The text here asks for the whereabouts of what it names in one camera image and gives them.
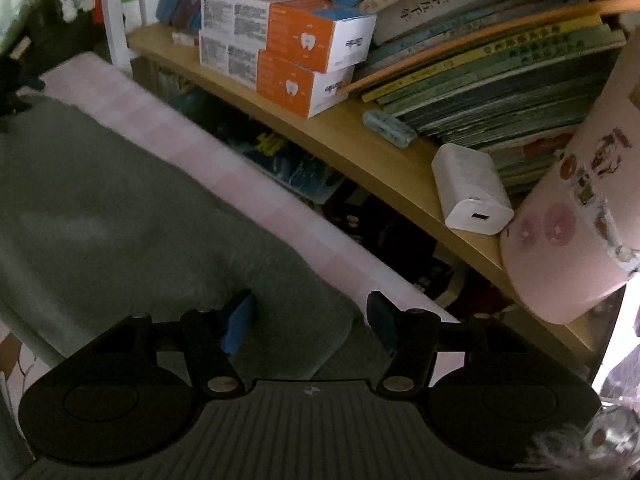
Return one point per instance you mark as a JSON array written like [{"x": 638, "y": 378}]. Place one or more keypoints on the pink sticker-covered tumbler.
[{"x": 575, "y": 240}]

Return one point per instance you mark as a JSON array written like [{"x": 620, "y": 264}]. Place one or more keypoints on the black box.
[{"x": 65, "y": 40}]

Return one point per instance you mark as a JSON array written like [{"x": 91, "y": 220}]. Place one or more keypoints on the grey-blue eraser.
[{"x": 390, "y": 127}]

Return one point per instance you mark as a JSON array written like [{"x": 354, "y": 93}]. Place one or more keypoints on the white charger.
[{"x": 470, "y": 190}]

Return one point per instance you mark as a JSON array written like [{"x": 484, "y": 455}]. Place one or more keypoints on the pink checked cartoon desk mat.
[{"x": 200, "y": 155}]

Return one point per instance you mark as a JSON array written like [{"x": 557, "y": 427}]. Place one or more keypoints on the row of leaning picture books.
[{"x": 475, "y": 60}]

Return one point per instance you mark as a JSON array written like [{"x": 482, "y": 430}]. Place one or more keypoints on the grey pants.
[{"x": 125, "y": 230}]

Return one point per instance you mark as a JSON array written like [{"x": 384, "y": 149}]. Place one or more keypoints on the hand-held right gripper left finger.
[{"x": 237, "y": 325}]

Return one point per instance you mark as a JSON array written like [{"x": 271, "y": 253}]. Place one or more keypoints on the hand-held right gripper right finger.
[{"x": 385, "y": 325}]

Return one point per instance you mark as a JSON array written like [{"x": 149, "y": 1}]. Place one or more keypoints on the orange white toothpaste box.
[
  {"x": 270, "y": 80},
  {"x": 280, "y": 25}
]

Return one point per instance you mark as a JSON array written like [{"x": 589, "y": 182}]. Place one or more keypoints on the shiny plastic bag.
[{"x": 20, "y": 5}]

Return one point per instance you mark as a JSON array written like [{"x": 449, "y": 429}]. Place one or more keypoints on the white wooden bookshelf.
[{"x": 350, "y": 145}]

